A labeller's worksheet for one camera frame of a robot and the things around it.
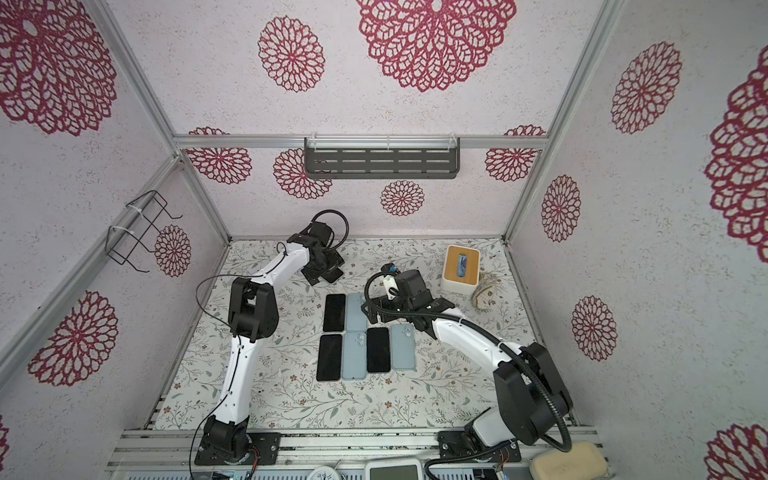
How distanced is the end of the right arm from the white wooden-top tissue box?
310mm

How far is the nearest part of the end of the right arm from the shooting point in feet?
2.06

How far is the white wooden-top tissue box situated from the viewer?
102 cm
